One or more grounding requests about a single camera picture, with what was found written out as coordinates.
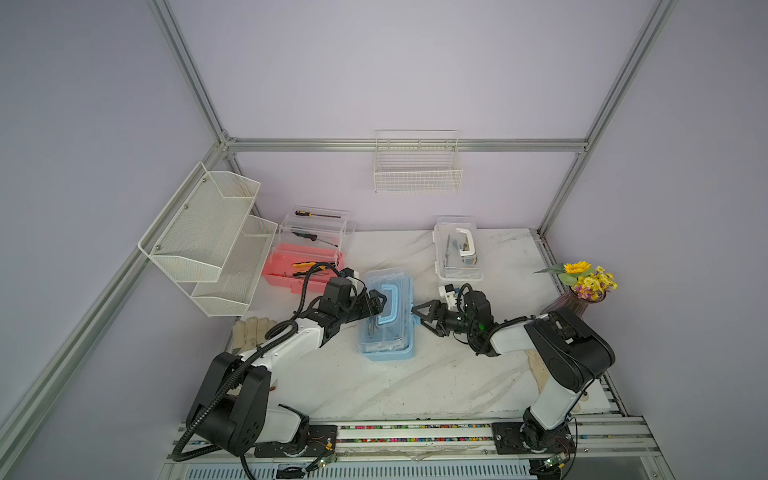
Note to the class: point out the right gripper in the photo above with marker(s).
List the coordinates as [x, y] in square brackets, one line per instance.
[437, 306]

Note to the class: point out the blue toolbox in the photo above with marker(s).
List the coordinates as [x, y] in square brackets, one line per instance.
[389, 335]

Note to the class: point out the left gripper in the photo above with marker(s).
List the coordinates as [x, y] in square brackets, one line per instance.
[375, 307]

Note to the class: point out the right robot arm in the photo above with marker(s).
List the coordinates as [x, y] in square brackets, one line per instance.
[573, 355]

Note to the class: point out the white wire wall basket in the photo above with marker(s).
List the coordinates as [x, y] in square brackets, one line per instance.
[416, 161]

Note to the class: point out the screwdriver in pink lid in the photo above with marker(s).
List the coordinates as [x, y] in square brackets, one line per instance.
[304, 213]

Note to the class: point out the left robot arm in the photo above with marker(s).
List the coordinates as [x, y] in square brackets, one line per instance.
[231, 411]

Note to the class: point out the right beige work glove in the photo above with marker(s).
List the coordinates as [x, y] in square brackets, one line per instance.
[542, 376]

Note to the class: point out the pink toolbox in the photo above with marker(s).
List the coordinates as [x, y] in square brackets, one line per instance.
[303, 239]

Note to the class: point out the white mesh shelf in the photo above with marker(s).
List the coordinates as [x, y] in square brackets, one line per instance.
[191, 240]
[232, 294]

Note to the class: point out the white clear toolbox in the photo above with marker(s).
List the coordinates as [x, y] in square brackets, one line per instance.
[457, 250]

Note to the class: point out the left beige work glove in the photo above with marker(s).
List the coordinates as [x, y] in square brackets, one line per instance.
[246, 335]

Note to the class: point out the lower white mesh shelf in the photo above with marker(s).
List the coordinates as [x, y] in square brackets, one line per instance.
[232, 294]

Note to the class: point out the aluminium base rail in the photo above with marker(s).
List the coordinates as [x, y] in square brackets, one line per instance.
[583, 436]

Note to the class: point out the flower vase bouquet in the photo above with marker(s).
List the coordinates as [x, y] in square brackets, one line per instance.
[584, 285]

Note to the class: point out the yellow pliers in pink box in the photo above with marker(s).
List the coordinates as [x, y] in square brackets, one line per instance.
[303, 265]

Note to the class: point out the beige work glove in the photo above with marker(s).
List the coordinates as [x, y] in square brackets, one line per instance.
[542, 376]
[246, 335]

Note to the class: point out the upper white mesh shelf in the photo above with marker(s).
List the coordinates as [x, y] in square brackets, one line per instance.
[191, 240]

